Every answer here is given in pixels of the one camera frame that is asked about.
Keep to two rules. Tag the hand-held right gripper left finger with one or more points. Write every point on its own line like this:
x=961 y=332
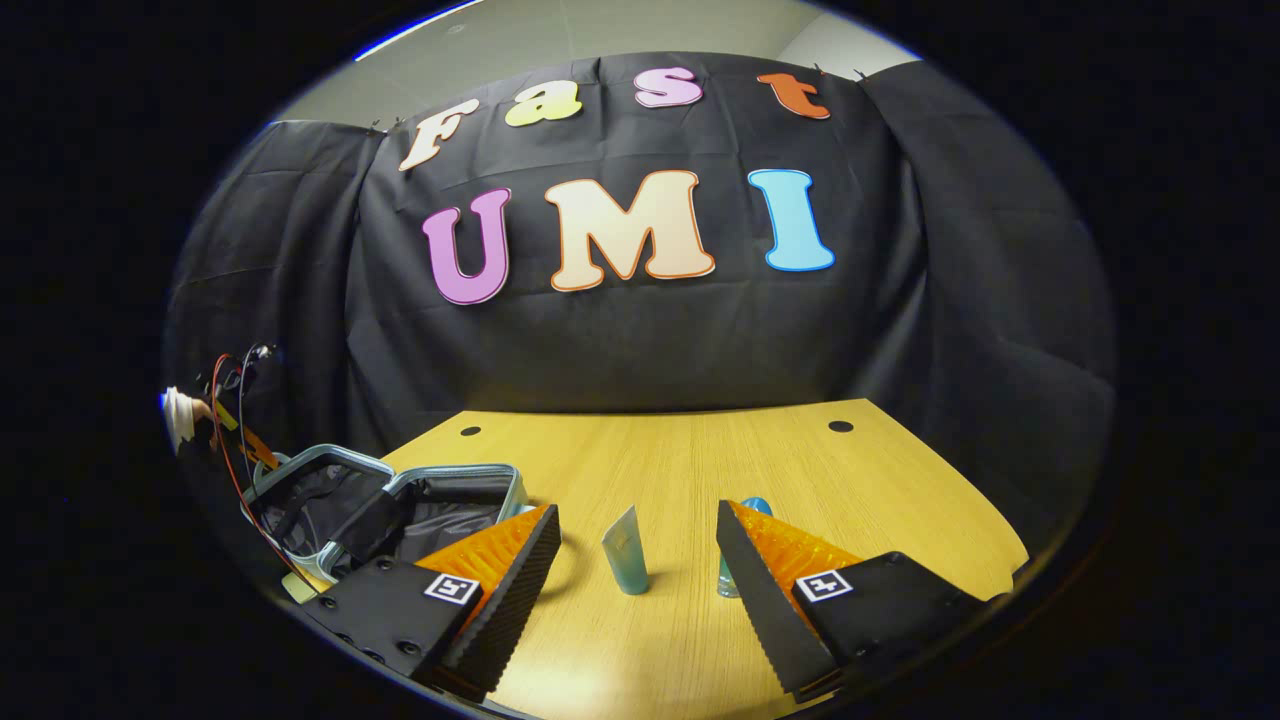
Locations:
x=505 y=610

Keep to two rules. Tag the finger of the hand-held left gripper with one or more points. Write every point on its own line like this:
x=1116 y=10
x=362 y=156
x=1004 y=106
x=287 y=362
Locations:
x=255 y=447

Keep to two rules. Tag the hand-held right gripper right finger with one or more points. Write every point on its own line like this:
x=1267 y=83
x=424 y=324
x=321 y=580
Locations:
x=765 y=610

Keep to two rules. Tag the small blue-green bottle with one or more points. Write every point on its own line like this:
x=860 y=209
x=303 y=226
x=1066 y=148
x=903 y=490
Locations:
x=727 y=585

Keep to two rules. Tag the white suitcase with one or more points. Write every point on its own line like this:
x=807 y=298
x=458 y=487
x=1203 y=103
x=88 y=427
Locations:
x=320 y=505

